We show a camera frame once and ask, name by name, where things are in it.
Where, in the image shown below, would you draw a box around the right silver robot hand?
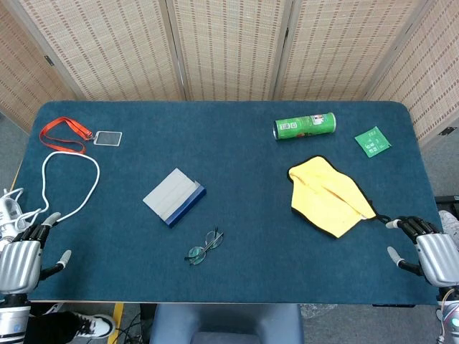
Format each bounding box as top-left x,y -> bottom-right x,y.
385,216 -> 459,287

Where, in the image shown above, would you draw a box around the white cable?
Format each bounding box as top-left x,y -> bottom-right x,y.
1,150 -> 100,236

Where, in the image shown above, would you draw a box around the blue and white box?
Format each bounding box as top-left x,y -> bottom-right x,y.
142,167 -> 207,229

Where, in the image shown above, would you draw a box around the grey speckled shoe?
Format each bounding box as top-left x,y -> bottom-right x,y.
439,210 -> 459,237

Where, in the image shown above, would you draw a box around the orange lanyard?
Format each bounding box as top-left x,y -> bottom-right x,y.
39,116 -> 95,156

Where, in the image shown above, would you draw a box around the clear badge holder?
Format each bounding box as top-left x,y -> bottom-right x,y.
93,130 -> 123,148

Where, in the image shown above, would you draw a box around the teal table mat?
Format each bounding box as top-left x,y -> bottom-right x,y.
9,100 -> 440,305

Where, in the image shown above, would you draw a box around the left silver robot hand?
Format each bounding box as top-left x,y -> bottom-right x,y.
0,211 -> 72,295

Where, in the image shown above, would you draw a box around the black table leg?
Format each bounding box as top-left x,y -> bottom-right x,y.
140,303 -> 156,341

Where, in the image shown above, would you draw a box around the green chip can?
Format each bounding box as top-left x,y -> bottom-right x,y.
273,112 -> 337,142

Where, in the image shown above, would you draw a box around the yellow cloth black trim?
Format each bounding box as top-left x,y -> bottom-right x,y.
286,154 -> 392,240

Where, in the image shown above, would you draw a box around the blue chair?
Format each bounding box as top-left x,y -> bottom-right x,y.
149,303 -> 305,344

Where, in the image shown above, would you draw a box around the thin black floor cables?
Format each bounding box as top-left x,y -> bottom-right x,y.
114,315 -> 151,344

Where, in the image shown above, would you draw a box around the black wire-frame eyeglasses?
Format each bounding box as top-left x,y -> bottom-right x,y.
184,226 -> 225,267

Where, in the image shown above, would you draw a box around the white black sneaker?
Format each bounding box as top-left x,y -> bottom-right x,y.
70,310 -> 116,340

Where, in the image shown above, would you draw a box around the green sachet packet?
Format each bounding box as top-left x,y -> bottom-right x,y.
354,125 -> 392,158

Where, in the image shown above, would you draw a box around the woven bamboo folding screen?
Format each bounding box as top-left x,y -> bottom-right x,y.
0,0 -> 459,144

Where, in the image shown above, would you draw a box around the black trouser leg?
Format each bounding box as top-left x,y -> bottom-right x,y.
27,310 -> 85,344

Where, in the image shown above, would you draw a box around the white electric appliance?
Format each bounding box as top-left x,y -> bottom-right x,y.
0,195 -> 22,248

